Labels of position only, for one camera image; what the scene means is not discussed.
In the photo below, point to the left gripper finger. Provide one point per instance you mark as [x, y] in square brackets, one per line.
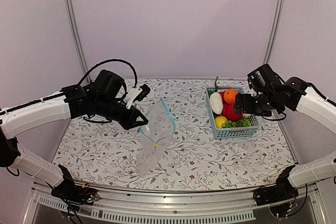
[134, 124]
[139, 117]

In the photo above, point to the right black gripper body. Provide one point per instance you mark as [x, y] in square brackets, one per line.
[260, 107]

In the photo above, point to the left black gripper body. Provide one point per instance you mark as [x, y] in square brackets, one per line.
[117, 117]

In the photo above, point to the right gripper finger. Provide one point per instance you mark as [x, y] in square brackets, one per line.
[240, 100]
[239, 109]

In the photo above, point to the red toy tomato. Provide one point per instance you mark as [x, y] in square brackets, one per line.
[229, 113]

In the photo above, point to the green toy grapes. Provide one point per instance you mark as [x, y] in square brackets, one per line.
[243, 122]

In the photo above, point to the white toy radish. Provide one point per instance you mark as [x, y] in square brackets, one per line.
[215, 99]

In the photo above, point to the clear zip top bag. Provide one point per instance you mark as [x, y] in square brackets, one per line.
[156, 136]

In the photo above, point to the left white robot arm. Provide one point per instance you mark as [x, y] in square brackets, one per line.
[107, 96]

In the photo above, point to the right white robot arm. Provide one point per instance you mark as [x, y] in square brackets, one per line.
[272, 93]

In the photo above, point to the orange toy fruit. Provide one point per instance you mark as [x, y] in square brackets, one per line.
[230, 96]

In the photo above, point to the yellow toy lemon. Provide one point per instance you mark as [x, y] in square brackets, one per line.
[220, 122]

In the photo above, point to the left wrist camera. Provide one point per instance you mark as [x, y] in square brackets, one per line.
[136, 94]

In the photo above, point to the front aluminium rail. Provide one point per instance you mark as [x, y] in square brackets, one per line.
[121, 205]

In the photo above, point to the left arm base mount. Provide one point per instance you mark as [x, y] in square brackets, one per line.
[74, 195]

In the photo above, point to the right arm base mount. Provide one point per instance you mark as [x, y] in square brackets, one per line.
[282, 190]

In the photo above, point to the right aluminium frame post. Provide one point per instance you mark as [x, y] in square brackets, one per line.
[274, 30]

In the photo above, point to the aluminium frame post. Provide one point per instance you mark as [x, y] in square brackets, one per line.
[76, 36]
[274, 30]

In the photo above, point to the left aluminium frame post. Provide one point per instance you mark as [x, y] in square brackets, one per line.
[76, 36]

